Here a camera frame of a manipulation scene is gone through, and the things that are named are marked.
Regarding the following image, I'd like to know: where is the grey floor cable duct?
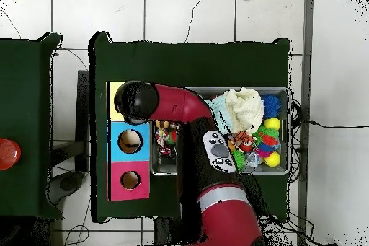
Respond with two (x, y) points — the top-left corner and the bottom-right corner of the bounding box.
(296, 0), (314, 246)

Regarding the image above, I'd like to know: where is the dark green table cloth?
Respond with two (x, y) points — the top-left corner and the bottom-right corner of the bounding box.
(0, 32), (64, 221)
(89, 30), (292, 224)

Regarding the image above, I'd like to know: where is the dark grey rounded base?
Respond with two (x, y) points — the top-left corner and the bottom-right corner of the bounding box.
(47, 170), (86, 205)

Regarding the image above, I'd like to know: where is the bright green spiky ball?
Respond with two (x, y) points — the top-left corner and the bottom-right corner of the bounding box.
(231, 149), (246, 172)

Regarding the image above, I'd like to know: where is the mint green waffle cloth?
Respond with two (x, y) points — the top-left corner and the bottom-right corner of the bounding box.
(204, 94), (231, 136)

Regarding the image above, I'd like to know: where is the orange tiger plush toy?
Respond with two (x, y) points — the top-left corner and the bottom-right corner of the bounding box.
(231, 131), (256, 146)

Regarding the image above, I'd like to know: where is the blue spiky ball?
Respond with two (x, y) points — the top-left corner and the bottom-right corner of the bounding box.
(260, 93), (282, 118)

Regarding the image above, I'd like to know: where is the red round container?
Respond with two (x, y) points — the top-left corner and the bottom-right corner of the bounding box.
(0, 138), (22, 171)

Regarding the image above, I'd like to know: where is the black metal stand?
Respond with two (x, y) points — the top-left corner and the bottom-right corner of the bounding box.
(50, 69), (91, 173)

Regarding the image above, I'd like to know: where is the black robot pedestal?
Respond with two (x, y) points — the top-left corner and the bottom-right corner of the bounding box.
(154, 217), (203, 246)

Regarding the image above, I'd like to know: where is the long black floor cable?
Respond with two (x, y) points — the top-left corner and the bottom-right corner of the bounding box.
(289, 120), (369, 130)

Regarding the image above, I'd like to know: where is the cream waffle cloth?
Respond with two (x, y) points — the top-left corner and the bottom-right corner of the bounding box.
(223, 87), (265, 136)

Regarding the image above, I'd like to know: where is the black cable bundle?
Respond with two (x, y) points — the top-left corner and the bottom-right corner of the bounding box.
(288, 98), (303, 183)

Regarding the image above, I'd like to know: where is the yellow smooth ball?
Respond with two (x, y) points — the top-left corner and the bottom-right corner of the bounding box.
(263, 117), (281, 131)
(263, 151), (281, 168)

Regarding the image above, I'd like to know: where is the clear mesh bin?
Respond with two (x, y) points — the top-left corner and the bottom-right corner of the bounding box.
(149, 85), (291, 176)

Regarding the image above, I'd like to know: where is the wooden box with three holes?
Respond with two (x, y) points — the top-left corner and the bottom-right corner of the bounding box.
(107, 80), (151, 202)

